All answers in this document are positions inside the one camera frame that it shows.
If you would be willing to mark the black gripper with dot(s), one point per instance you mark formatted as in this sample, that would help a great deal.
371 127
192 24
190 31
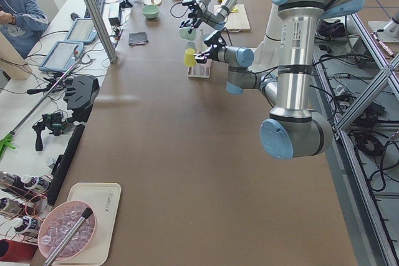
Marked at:
195 17
217 52

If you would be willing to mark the green cup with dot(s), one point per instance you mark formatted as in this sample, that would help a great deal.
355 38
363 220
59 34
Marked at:
185 35

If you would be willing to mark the pink cup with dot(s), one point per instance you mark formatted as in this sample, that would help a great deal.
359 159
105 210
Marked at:
199 71

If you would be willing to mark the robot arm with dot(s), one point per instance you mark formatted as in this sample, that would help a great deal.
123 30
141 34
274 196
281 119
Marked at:
292 129
216 20

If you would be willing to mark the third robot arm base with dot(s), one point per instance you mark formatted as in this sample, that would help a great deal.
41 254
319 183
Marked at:
387 31

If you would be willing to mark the yellow cup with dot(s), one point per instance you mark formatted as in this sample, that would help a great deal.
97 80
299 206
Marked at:
189 57

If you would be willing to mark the grey cup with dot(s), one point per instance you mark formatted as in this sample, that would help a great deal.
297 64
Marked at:
191 45

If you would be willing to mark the green bowl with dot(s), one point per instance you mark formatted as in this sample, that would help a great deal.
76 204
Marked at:
150 11

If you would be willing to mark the grey cloth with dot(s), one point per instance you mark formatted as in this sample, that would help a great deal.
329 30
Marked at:
137 38

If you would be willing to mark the bamboo cutting board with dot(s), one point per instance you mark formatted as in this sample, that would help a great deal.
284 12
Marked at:
237 21

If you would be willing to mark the black keyboard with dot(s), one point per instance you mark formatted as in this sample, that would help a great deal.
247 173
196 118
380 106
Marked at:
99 5

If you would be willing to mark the blue teach pendant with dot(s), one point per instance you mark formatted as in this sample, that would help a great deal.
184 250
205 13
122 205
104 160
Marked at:
62 56
82 30

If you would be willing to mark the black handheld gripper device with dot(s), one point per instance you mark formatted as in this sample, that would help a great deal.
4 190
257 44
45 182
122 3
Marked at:
55 123

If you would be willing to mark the seated person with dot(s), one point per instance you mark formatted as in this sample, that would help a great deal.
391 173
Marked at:
22 24

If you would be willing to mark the beige plastic tray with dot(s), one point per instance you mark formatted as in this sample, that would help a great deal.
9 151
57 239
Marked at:
103 198

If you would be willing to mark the black rectangular bar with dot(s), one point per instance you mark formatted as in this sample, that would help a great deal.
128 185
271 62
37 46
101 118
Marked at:
62 165

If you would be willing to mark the dark bottle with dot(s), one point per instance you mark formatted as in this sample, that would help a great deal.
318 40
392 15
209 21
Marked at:
27 226
36 184
12 183

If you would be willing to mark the green reacher grabber tool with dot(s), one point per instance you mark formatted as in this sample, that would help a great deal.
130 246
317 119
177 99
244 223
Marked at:
6 142

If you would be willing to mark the pink bowl of ice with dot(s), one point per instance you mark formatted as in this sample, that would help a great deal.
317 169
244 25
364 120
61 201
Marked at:
58 224

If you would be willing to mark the white wire cup holder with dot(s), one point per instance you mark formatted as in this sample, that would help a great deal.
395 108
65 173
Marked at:
201 47

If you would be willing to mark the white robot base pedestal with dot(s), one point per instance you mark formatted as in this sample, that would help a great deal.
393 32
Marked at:
267 53

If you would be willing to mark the aluminium frame post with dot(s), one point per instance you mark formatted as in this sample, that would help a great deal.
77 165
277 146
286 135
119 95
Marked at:
101 31

